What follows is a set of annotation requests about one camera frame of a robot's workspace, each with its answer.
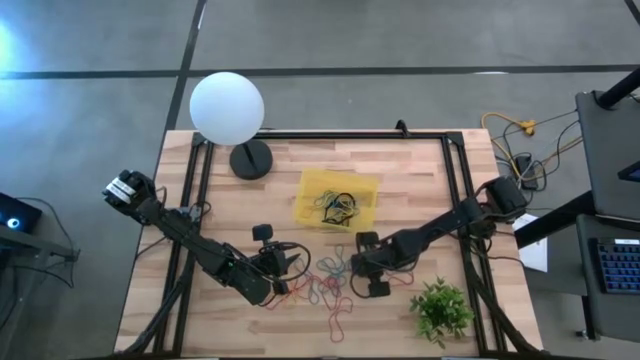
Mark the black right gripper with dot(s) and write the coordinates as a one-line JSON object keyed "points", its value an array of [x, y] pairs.
{"points": [[380, 260]]}

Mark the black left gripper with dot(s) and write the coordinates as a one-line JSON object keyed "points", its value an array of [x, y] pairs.
{"points": [[270, 262]]}

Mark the blue rubber band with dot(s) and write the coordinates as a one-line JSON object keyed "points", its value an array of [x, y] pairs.
{"points": [[314, 299], [332, 265], [320, 200]]}

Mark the black wavy hair band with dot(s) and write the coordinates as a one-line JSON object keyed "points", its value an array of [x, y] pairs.
{"points": [[335, 220]]}

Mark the yellow rubber band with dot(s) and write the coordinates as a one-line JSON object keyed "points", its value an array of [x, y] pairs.
{"points": [[330, 196]]}

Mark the long red rubber band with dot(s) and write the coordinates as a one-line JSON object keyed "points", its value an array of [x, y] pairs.
{"points": [[336, 340]]}

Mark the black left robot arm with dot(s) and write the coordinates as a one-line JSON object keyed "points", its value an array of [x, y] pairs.
{"points": [[200, 245]]}

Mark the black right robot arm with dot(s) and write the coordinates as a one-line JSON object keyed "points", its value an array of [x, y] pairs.
{"points": [[450, 222]]}

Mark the yellow translucent plastic bin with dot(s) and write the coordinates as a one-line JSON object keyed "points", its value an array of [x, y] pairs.
{"points": [[362, 185]]}

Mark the green potted plant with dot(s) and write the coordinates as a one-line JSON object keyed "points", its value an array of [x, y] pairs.
{"points": [[442, 310]]}

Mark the black table clamp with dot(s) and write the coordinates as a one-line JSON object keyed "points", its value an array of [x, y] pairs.
{"points": [[401, 127]]}

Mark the white globe table lamp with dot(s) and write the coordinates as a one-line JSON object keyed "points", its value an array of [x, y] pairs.
{"points": [[227, 107]]}

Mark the white paper sheet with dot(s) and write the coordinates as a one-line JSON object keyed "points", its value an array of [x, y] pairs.
{"points": [[535, 252]]}

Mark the black power adapter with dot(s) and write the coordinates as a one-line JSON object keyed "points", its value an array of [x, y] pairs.
{"points": [[527, 172]]}

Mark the black diagonal beam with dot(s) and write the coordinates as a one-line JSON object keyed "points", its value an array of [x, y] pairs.
{"points": [[555, 222]]}

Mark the backlit computer keyboard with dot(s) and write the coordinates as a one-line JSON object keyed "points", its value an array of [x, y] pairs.
{"points": [[620, 265]]}

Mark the black box with blue light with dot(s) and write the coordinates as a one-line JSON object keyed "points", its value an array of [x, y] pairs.
{"points": [[25, 212]]}

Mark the dark grey desk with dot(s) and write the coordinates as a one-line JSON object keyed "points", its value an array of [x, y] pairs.
{"points": [[610, 145]]}

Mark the black screen device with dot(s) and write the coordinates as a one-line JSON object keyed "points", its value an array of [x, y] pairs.
{"points": [[632, 172]]}

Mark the black pole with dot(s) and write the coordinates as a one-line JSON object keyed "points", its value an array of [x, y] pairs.
{"points": [[620, 90]]}

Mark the black aluminium table frame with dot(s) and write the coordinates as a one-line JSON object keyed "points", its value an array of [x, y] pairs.
{"points": [[325, 135]]}

